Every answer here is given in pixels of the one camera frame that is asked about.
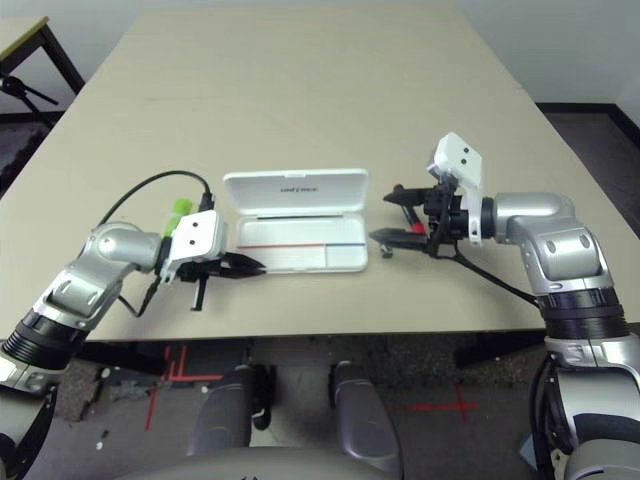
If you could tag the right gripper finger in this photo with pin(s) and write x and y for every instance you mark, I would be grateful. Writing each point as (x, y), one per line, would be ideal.
(412, 196)
(405, 237)

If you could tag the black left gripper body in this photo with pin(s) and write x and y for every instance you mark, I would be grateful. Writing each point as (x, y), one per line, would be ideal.
(200, 270)

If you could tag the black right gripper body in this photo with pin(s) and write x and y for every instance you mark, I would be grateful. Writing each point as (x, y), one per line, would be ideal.
(445, 215)

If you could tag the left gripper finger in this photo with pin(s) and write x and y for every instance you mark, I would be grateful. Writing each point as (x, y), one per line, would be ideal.
(240, 274)
(242, 261)

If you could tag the black marker with red cap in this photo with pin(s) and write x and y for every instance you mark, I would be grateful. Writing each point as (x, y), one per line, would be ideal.
(417, 228)

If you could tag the green highlighter pen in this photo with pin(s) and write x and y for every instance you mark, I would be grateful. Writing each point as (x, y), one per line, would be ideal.
(179, 210)

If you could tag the white plastic pencil case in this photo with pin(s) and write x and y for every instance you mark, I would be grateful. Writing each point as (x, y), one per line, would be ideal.
(300, 190)

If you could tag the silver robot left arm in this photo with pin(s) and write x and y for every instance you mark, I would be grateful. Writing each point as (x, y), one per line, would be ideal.
(115, 245)

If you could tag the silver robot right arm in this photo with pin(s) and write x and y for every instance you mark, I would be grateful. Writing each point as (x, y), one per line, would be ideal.
(540, 215)

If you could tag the black table foot bar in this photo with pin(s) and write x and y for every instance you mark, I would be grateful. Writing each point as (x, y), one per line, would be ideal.
(125, 357)

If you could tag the grey robot left leg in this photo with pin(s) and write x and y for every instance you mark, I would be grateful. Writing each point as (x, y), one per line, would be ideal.
(220, 415)

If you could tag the grey robot leg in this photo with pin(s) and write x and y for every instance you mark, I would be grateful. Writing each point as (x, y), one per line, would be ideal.
(365, 420)
(220, 415)

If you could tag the grey robot right leg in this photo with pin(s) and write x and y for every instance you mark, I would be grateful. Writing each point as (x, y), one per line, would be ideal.
(365, 420)

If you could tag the grey robot torso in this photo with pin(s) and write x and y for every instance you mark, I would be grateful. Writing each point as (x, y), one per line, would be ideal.
(250, 467)

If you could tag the light blue floor object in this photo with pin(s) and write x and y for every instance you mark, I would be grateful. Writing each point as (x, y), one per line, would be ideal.
(527, 450)

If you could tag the black tripod stand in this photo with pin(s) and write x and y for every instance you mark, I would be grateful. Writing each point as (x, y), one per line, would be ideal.
(20, 90)

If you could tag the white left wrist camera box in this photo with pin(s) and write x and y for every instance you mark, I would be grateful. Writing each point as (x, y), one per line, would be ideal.
(200, 232)

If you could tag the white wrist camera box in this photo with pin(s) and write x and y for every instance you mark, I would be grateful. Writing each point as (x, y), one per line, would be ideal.
(460, 160)
(200, 232)

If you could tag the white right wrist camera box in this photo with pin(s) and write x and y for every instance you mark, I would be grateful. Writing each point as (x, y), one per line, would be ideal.
(460, 160)

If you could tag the beige side table black frame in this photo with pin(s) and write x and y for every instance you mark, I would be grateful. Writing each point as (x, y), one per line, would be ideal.
(20, 32)

